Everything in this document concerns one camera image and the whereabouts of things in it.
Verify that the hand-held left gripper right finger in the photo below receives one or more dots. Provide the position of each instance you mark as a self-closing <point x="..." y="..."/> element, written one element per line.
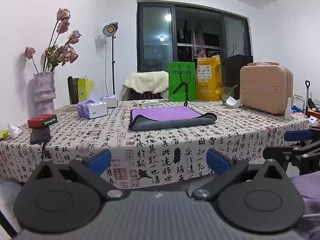
<point x="217" y="160"/>

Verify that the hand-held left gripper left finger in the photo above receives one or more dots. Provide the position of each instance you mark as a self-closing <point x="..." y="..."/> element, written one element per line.
<point x="99" y="160"/>

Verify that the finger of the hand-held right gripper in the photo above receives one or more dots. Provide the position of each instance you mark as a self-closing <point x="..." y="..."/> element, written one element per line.
<point x="296" y="135"/>
<point x="297" y="156"/>

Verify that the purple and grey towel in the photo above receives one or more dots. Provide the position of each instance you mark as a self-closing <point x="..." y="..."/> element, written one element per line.
<point x="166" y="118"/>

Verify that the small white bottle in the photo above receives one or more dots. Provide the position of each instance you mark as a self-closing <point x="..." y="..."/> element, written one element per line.
<point x="288" y="111"/>

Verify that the purple clothing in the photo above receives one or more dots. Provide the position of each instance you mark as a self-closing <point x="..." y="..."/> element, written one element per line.
<point x="308" y="195"/>

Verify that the calligraphy print tablecloth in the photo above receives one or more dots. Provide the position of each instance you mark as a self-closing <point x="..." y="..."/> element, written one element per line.
<point x="175" y="142"/>

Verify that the purple tissue box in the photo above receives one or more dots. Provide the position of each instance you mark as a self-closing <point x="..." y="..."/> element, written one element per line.
<point x="91" y="110"/>

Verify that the pink suitcase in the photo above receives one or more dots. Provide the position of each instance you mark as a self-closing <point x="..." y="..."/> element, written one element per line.
<point x="265" y="88"/>

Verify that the small white holder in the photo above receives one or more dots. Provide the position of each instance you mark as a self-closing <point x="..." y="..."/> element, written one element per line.
<point x="233" y="103"/>

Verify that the white tissue box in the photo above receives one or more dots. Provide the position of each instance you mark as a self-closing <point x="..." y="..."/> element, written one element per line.
<point x="110" y="101"/>

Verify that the black phone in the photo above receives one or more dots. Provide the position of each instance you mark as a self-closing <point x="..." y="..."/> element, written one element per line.
<point x="40" y="135"/>

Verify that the clear glass cup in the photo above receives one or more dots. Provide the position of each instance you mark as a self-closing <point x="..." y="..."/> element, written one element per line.
<point x="226" y="93"/>

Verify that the red and black box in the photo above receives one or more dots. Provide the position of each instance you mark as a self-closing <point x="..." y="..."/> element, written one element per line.
<point x="41" y="121"/>

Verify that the dark chair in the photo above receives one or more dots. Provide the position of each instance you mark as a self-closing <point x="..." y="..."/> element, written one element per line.
<point x="135" y="95"/>

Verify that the flat white box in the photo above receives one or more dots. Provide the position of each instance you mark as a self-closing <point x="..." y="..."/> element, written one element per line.
<point x="146" y="102"/>

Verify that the yellow-green box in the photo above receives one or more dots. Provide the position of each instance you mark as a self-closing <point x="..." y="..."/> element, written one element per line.
<point x="85" y="87"/>

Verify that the brown wooden chair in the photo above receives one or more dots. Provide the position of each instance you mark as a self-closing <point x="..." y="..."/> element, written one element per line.
<point x="72" y="90"/>

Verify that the yellow plastic bag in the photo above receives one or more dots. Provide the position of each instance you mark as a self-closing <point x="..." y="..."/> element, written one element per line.
<point x="208" y="80"/>

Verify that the green paper bag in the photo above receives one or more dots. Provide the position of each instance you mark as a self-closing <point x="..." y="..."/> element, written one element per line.
<point x="181" y="82"/>

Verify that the pink mottled vase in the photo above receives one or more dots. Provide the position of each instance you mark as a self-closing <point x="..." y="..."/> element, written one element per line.
<point x="44" y="92"/>

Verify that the black paper bag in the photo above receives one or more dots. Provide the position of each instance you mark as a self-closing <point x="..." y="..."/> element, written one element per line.
<point x="237" y="70"/>

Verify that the crumpled white tissue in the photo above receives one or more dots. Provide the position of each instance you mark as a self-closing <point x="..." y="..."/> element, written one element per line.
<point x="13" y="130"/>

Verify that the cream fleece blanket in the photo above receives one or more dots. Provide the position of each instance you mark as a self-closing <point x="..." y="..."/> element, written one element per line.
<point x="146" y="81"/>

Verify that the yellow-green wrapper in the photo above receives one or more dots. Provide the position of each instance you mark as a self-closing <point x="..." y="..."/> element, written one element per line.
<point x="3" y="134"/>

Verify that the dried pink roses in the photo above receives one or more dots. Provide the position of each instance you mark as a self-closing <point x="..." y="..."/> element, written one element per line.
<point x="63" y="47"/>

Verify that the hanging pink garment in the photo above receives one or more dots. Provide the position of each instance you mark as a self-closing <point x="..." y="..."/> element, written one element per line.
<point x="197" y="40"/>

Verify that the studio light on stand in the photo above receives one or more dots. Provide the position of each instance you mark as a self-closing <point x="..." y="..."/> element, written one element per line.
<point x="111" y="28"/>

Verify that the black framed sliding window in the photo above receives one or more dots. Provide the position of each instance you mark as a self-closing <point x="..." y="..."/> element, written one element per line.
<point x="156" y="37"/>

